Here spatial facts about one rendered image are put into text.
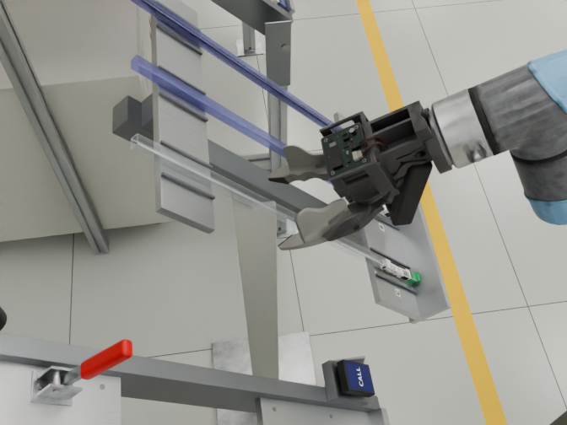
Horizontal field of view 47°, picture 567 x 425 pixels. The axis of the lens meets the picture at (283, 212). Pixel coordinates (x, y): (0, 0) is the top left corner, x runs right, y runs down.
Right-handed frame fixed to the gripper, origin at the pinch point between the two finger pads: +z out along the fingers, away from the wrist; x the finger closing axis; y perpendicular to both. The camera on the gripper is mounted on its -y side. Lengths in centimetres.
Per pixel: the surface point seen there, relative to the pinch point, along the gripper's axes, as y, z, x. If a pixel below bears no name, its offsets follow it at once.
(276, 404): -8.3, 8.0, 19.2
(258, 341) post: -50, 30, -8
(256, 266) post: -22.4, 15.4, -8.0
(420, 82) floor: -111, -9, -107
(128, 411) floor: -67, 76, -9
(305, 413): -12.7, 6.4, 19.8
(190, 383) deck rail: 4.2, 11.5, 18.7
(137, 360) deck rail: 10.2, 13.5, 17.4
